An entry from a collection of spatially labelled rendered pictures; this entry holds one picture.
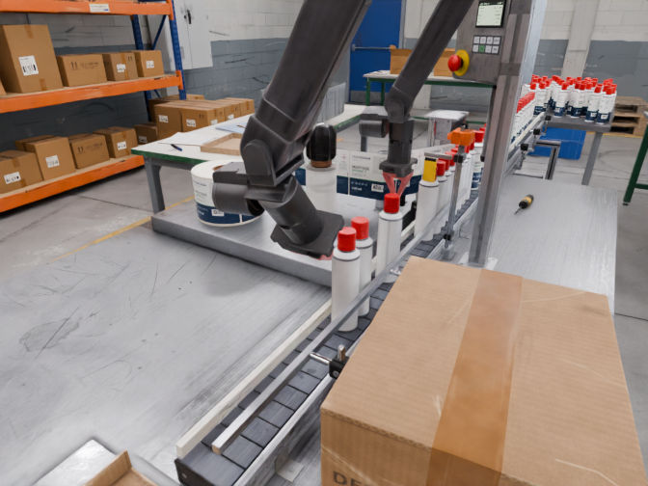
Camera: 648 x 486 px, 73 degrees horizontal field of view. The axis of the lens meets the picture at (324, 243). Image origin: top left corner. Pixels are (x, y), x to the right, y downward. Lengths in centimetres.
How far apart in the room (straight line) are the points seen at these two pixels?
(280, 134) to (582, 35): 814
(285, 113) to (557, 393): 38
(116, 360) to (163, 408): 18
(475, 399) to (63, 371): 76
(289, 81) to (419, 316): 29
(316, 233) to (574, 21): 806
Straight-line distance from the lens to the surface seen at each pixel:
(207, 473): 67
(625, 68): 868
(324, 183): 118
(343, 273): 78
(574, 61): 857
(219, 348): 92
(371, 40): 910
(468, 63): 118
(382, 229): 95
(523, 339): 50
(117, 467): 74
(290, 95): 50
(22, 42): 449
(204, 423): 67
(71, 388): 93
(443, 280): 57
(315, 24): 47
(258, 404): 62
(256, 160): 53
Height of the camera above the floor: 141
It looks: 26 degrees down
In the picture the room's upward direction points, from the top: straight up
